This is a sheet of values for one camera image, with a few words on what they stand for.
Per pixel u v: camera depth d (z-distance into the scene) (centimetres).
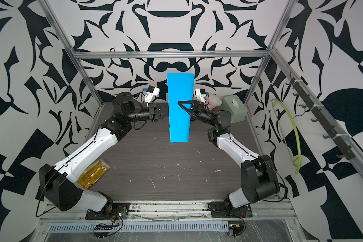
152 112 58
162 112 61
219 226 71
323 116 55
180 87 63
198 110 60
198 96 66
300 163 64
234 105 109
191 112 60
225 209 73
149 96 62
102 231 72
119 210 73
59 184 39
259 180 43
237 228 71
